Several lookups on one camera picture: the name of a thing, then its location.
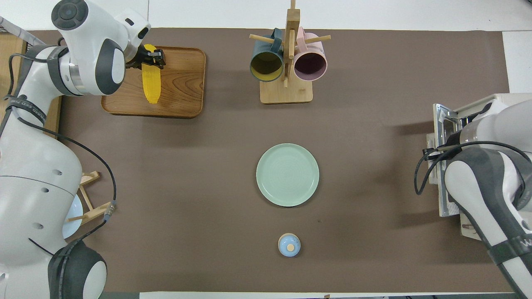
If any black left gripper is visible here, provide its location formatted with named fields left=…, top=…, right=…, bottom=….
left=125, top=44, right=167, bottom=70

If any yellow corn cob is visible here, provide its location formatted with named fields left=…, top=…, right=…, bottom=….
left=142, top=44, right=162, bottom=105

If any mint green plate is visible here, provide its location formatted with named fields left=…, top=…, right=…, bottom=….
left=256, top=143, right=320, bottom=207

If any white toaster oven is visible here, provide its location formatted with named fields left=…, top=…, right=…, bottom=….
left=426, top=93, right=532, bottom=240

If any brown wooden tray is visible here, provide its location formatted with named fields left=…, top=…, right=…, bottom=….
left=101, top=46, right=207, bottom=119

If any dark blue mug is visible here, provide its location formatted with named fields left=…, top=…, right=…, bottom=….
left=249, top=28, right=285, bottom=83

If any brown table mat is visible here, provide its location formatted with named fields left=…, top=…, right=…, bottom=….
left=0, top=28, right=511, bottom=293

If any wooden mug rack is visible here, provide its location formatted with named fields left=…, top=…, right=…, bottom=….
left=249, top=0, right=332, bottom=104

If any pink mug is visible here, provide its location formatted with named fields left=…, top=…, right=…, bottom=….
left=293, top=27, right=328, bottom=82

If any wooden plate rack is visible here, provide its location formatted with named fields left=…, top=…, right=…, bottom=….
left=66, top=171, right=115, bottom=227

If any light blue plate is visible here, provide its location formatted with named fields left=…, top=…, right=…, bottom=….
left=62, top=194, right=84, bottom=240

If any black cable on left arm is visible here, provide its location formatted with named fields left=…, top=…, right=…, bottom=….
left=3, top=37, right=118, bottom=256

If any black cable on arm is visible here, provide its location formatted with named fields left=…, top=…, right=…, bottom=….
left=3, top=37, right=118, bottom=256
left=414, top=140, right=532, bottom=196

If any wooden shelf with wire basket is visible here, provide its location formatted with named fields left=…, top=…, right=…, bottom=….
left=0, top=17, right=64, bottom=141

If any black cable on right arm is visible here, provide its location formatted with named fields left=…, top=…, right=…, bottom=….
left=414, top=140, right=532, bottom=196

